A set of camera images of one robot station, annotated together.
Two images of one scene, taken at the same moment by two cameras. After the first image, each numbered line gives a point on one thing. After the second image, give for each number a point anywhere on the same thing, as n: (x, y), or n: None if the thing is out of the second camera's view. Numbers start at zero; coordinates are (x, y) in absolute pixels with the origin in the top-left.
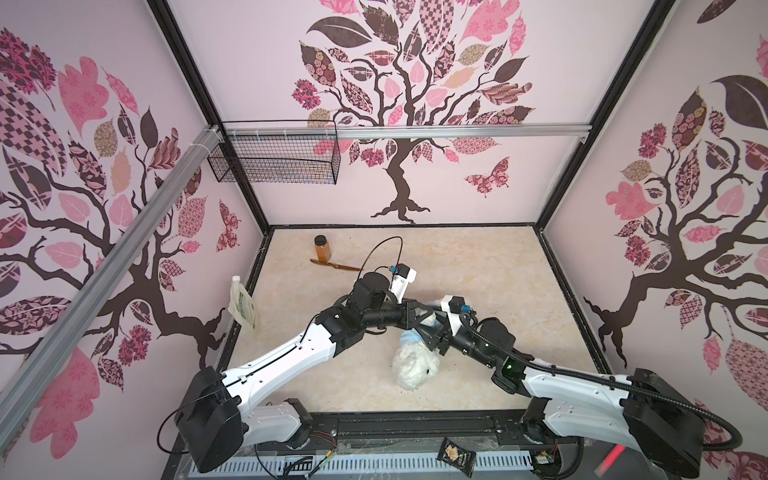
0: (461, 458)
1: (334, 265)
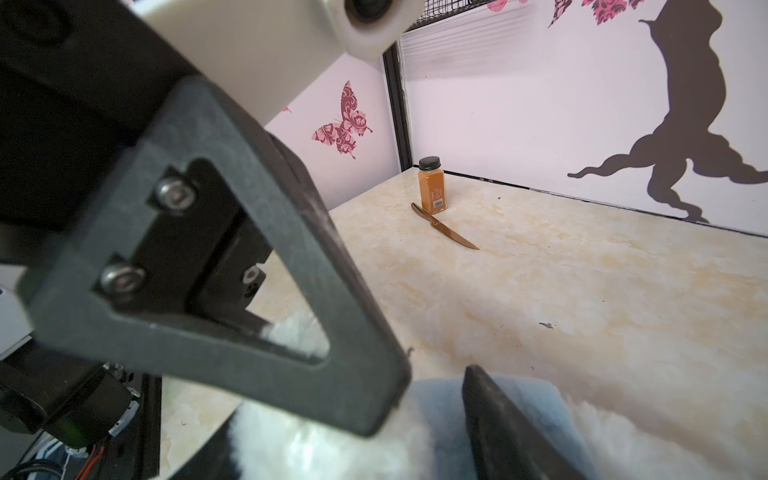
0: None
1: (441, 228)
